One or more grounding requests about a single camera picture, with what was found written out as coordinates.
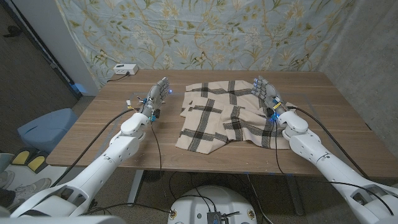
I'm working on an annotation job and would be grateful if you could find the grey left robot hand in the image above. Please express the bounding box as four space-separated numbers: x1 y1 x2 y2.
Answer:
142 77 172 110

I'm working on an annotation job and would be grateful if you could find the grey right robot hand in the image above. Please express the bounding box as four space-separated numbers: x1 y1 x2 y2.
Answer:
251 75 287 113

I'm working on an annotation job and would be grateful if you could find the beige plaid scarf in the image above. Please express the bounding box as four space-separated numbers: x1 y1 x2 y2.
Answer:
175 80 296 155

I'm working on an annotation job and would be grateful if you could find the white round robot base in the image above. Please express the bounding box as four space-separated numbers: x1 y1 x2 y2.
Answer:
167 185 258 224

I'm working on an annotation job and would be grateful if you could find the white power strip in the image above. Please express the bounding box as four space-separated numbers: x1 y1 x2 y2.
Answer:
113 63 139 76

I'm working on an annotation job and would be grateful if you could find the floral printed backdrop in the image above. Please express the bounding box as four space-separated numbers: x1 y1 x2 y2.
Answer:
55 0 357 91

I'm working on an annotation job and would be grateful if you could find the round black fan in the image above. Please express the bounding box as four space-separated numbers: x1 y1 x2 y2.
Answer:
142 170 165 184

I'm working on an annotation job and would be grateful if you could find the white table leg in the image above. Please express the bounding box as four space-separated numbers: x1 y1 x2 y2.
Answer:
127 169 146 208

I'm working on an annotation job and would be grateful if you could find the grey table leg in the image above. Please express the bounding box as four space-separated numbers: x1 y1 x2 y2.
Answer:
285 175 305 216

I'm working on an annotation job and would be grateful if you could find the grey electronics box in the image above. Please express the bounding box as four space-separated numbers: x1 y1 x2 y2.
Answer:
206 211 241 224

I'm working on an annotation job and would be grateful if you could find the yellow black shoe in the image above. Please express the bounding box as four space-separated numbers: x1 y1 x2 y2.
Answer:
26 154 48 174
11 148 31 166

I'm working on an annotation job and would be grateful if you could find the grey sneaker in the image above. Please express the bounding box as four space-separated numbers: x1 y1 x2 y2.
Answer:
6 177 52 210

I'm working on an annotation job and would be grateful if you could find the black power strip cable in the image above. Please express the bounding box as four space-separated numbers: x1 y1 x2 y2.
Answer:
106 73 131 83

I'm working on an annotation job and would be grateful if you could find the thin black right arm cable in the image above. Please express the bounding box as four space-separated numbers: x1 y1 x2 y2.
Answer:
273 119 395 216

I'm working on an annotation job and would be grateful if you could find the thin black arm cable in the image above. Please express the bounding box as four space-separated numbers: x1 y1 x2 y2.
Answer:
79 119 174 216
273 119 395 216

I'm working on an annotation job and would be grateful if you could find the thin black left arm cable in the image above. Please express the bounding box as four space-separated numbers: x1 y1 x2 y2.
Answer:
79 119 174 216

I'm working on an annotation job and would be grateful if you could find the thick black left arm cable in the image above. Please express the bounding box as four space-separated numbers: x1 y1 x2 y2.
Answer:
49 107 137 188

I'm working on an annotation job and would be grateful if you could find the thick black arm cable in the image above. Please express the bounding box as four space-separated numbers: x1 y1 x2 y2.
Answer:
287 105 370 180
49 107 137 188

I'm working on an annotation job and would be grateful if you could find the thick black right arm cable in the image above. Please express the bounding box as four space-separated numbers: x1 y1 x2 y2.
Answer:
287 105 370 180

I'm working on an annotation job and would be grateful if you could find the black looped base cable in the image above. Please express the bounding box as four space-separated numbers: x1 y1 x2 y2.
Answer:
169 170 218 214

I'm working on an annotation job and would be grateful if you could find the grey floor cable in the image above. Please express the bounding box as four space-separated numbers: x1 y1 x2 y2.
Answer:
246 173 275 224

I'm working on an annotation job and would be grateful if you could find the tangled black floor cable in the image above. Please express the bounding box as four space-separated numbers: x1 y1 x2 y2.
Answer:
86 198 108 215

